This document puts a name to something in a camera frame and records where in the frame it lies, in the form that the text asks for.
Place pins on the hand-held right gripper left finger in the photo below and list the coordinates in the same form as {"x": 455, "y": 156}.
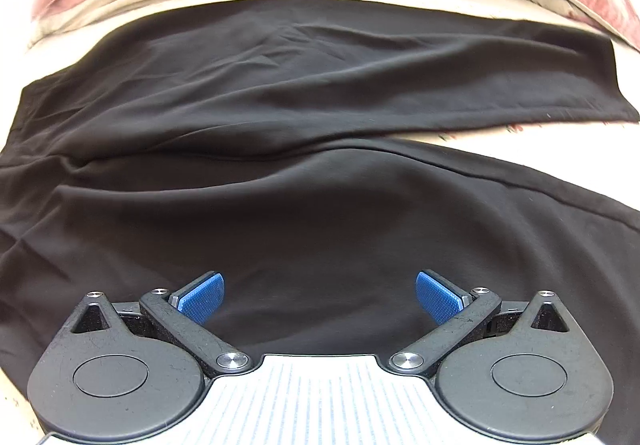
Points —
{"x": 202, "y": 297}

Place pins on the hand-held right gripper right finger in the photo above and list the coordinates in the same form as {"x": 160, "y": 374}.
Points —
{"x": 437, "y": 297}

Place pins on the cherry print bed sheet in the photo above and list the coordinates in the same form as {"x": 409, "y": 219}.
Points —
{"x": 550, "y": 142}

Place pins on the black pants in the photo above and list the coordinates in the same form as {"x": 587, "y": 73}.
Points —
{"x": 300, "y": 200}

